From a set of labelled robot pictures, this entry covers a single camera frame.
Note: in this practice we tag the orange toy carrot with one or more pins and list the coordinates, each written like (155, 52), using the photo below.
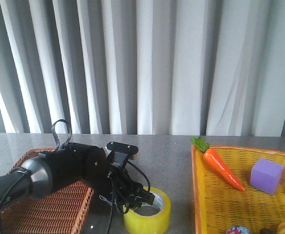
(213, 159)

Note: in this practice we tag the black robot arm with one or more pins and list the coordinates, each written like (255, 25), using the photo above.
(50, 172)

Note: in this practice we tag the brown wicker basket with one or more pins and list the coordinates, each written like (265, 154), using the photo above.
(62, 212)

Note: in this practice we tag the colourful patterned ball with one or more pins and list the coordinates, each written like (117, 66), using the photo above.
(238, 229)

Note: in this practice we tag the dark brown toy piece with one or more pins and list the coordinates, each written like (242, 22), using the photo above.
(267, 231)

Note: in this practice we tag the purple foam cube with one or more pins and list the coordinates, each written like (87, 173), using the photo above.
(266, 175)

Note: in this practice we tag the yellow tape roll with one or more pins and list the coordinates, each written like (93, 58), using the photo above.
(150, 219)

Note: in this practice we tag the yellow orange woven basket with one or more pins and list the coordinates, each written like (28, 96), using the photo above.
(219, 206)

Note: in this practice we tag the grey pleated curtain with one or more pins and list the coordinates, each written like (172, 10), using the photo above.
(172, 67)

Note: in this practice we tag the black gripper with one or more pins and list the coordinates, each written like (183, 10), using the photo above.
(117, 189)

